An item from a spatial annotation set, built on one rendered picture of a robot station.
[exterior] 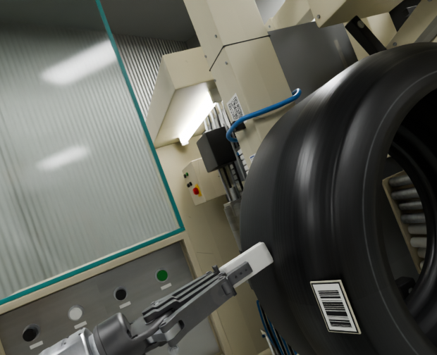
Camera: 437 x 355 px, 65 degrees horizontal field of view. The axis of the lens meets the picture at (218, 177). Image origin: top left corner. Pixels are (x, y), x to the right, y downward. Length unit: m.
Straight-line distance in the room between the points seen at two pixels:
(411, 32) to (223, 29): 0.44
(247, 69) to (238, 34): 0.09
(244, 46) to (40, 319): 0.86
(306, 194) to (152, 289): 0.70
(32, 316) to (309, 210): 0.82
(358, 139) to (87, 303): 0.82
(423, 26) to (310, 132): 0.55
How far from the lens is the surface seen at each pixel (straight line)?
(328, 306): 0.43
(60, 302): 1.04
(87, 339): 0.45
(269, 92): 0.86
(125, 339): 0.43
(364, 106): 0.46
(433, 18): 0.94
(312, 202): 0.42
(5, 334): 1.08
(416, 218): 1.12
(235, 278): 0.45
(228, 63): 0.86
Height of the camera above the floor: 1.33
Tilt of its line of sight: 3 degrees up
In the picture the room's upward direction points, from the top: 21 degrees counter-clockwise
